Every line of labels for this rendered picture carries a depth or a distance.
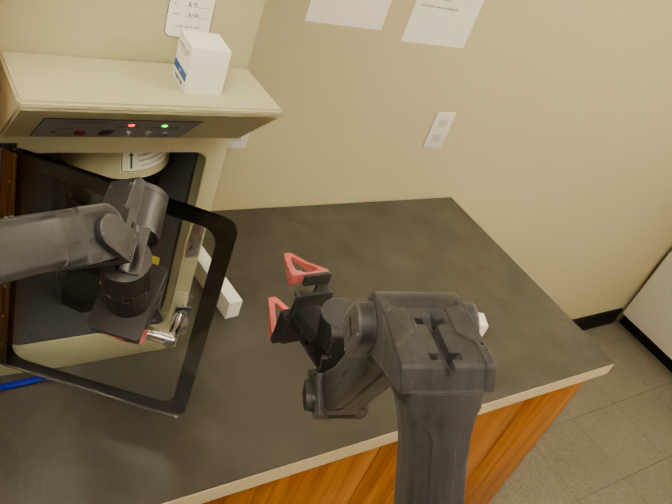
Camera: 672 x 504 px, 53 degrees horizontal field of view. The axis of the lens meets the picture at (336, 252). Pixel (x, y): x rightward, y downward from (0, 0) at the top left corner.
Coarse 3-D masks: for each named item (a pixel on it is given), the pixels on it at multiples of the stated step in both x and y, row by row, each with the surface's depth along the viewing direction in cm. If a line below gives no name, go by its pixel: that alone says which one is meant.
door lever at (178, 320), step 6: (174, 318) 96; (180, 318) 96; (186, 318) 96; (174, 324) 95; (180, 324) 96; (186, 324) 97; (150, 330) 92; (156, 330) 93; (162, 330) 93; (174, 330) 94; (150, 336) 92; (156, 336) 92; (162, 336) 92; (168, 336) 93; (174, 336) 93; (162, 342) 93; (168, 342) 92; (174, 342) 93
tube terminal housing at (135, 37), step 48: (0, 0) 74; (48, 0) 76; (96, 0) 79; (144, 0) 82; (240, 0) 88; (0, 48) 77; (48, 48) 80; (96, 48) 83; (144, 48) 86; (240, 48) 93; (48, 144) 88; (96, 144) 91; (144, 144) 95; (192, 144) 99; (192, 192) 109
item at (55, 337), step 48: (48, 192) 87; (96, 192) 86; (192, 240) 89; (48, 288) 96; (96, 288) 95; (192, 288) 93; (48, 336) 102; (96, 336) 101; (192, 336) 98; (96, 384) 106; (144, 384) 105; (192, 384) 104
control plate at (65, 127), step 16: (48, 128) 80; (64, 128) 81; (80, 128) 82; (96, 128) 83; (112, 128) 84; (128, 128) 85; (144, 128) 86; (160, 128) 87; (176, 128) 88; (192, 128) 89
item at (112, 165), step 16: (64, 160) 97; (80, 160) 97; (96, 160) 97; (112, 160) 97; (128, 160) 98; (144, 160) 100; (160, 160) 103; (112, 176) 98; (128, 176) 99; (144, 176) 101
